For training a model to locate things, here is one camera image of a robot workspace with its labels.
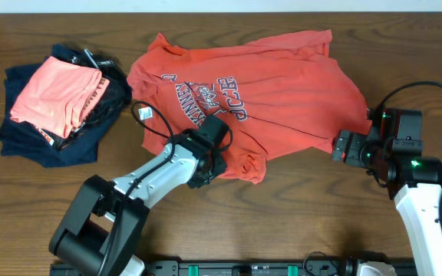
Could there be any red soccer t-shirt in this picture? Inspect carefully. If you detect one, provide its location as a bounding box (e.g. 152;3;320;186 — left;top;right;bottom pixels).
127;30;371;183

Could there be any folded black garment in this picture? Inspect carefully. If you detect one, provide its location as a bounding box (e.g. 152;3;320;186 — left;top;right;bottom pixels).
52;48;131;150

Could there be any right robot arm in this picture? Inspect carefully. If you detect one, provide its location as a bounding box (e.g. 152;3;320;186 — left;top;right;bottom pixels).
331;109;442;275

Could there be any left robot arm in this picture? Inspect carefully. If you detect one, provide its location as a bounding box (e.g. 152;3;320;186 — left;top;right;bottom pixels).
49;116;232;276

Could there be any folded navy garment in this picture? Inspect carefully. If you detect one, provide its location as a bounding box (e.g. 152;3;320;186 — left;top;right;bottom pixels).
0;44;130;168

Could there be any black mounting rail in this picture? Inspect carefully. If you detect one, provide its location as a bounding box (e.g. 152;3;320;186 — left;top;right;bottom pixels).
50;251;417;276

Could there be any folded pink shirt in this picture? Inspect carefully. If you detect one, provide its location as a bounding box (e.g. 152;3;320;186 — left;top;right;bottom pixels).
10;57;110;138

